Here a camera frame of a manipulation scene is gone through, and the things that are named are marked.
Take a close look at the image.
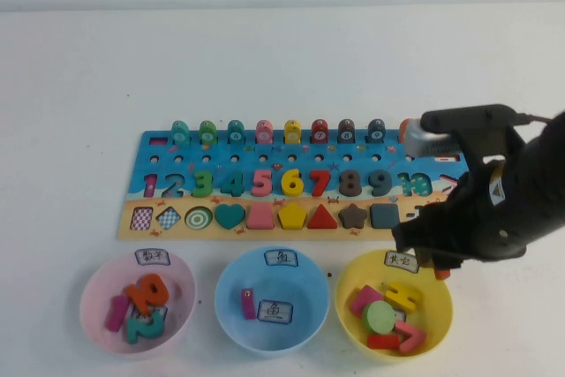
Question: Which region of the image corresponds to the orange fish piece number 10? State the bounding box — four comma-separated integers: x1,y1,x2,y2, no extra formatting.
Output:
398,118,416,144

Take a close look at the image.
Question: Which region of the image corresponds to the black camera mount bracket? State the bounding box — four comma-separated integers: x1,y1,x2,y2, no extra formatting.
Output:
418,104,526,170

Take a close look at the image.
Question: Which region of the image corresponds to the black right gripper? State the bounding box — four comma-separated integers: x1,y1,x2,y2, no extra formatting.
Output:
391,160,529,273

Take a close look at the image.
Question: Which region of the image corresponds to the red minus sign piece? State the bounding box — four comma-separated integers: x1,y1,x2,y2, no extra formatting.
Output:
366,334,401,351

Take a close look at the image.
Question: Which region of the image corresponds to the green circle piece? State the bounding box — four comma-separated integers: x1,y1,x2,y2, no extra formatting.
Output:
362,300,397,334

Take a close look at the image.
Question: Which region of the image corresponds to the blue plastic bowl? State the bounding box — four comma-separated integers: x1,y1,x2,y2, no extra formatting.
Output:
214,246,331,355

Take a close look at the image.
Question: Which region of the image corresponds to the colourful wooden puzzle board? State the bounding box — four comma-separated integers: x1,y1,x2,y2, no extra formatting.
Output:
115,129,470,242

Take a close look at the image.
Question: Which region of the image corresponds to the pink trapezoid piece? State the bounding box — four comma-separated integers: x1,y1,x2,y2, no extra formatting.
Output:
245,204,277,230

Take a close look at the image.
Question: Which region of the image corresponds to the pink rectangle piece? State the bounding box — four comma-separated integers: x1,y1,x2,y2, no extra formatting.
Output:
350,285,384,317

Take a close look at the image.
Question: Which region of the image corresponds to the red triangle piece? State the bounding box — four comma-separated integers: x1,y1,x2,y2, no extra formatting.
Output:
306,203,339,230

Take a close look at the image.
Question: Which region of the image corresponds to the yellow number four piece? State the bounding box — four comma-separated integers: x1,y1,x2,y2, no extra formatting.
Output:
384,282,423,311

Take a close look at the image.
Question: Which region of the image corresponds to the teal heart piece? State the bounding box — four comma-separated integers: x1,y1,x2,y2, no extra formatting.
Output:
214,203,246,230

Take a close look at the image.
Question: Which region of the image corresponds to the pink number one piece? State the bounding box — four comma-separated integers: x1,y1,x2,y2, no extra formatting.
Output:
240,287,258,320

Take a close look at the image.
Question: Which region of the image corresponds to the pink number 1 piece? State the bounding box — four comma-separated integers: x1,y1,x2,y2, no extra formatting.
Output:
104,295,130,333

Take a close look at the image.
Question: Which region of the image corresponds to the dark grey fish piece number 9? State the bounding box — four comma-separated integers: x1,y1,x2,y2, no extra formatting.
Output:
366,118,387,145

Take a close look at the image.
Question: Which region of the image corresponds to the brown star piece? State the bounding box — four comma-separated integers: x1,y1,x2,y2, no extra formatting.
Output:
338,203,369,230

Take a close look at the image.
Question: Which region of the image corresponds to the pink greater-than sign piece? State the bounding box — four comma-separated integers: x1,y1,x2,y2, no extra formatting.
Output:
394,319,428,354

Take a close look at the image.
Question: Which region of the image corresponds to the pink fish piece number 5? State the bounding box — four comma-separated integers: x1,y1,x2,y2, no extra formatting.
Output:
255,119,275,146

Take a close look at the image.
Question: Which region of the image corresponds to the yellow plastic bowl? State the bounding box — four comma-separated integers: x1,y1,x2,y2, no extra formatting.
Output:
335,248,455,364

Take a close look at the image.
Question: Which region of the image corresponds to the teal fish piece number 2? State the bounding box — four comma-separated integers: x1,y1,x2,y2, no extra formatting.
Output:
170,120,191,147

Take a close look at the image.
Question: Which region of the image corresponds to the red fish piece number 7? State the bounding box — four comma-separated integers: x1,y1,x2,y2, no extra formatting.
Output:
311,118,330,145

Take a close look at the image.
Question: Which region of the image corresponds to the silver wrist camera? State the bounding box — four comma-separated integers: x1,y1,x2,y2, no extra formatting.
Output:
404,118,463,160

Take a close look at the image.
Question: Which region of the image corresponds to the yellow fish piece number 6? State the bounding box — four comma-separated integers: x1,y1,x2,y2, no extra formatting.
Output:
283,119,303,145

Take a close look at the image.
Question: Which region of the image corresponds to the yellow pentagon piece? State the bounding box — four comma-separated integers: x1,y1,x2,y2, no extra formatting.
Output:
276,203,308,230

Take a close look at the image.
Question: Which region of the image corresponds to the brown fish piece number 8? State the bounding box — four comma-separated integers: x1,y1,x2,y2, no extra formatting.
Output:
337,118,357,145

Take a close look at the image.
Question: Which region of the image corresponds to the dark grey square piece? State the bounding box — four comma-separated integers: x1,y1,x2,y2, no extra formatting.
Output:
369,203,400,230

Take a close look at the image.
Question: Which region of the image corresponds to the white paper label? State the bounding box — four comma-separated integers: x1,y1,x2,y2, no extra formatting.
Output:
134,248,172,267
263,248,298,268
134,305,169,323
384,251,419,273
257,299,295,324

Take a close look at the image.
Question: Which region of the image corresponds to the teal fish piece number 4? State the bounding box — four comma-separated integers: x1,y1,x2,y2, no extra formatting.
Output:
227,119,246,146

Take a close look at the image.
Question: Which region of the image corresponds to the black camera cable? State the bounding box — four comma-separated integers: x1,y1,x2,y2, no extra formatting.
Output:
518,111,555,125

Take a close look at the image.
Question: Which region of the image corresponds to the pink plastic bowl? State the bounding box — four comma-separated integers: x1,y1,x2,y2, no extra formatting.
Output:
79,249,198,355

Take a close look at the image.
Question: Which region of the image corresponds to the green fish piece number 3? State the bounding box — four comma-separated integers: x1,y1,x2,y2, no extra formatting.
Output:
198,119,218,147

